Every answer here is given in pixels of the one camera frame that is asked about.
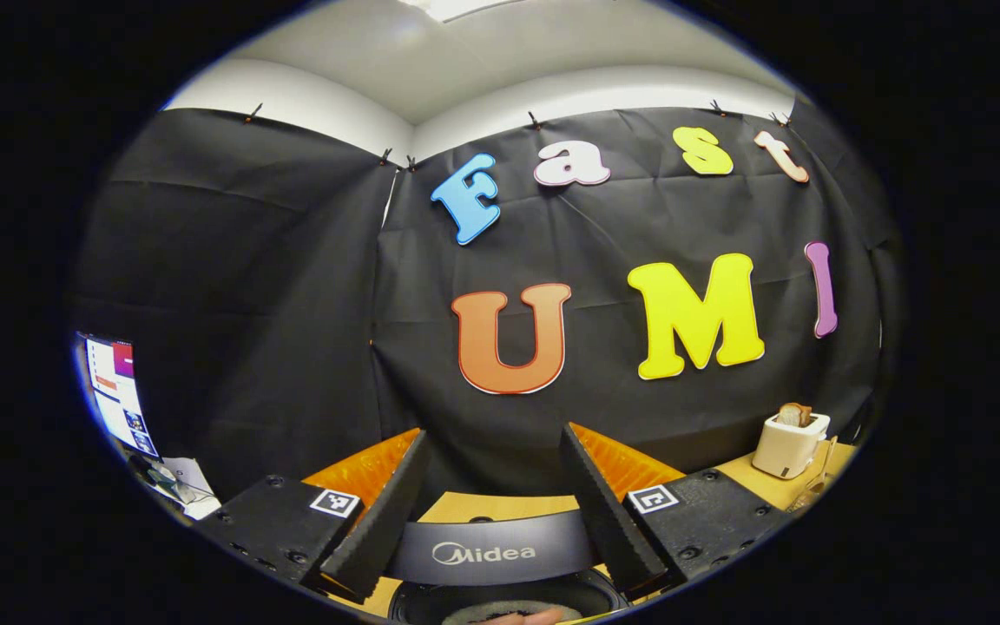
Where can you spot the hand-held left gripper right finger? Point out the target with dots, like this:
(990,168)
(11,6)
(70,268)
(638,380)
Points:
(608,512)

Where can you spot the computer monitor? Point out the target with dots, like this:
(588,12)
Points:
(118,395)

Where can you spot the toasted bread slice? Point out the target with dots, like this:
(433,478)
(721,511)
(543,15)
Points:
(793,414)

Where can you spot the ceiling light panel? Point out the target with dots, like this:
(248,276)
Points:
(465,7)

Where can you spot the white toaster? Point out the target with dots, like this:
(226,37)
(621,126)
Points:
(786,447)

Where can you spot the wooden spoon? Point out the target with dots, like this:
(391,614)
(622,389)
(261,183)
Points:
(831,460)

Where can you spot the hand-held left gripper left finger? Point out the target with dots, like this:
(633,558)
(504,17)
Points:
(378,512)

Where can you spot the black backdrop cloth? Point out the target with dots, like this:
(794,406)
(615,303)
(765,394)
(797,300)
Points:
(292,304)

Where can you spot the black silver rice cooker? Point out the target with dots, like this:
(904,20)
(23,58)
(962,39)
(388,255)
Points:
(483,551)

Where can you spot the white side table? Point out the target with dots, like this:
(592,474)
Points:
(196,486)

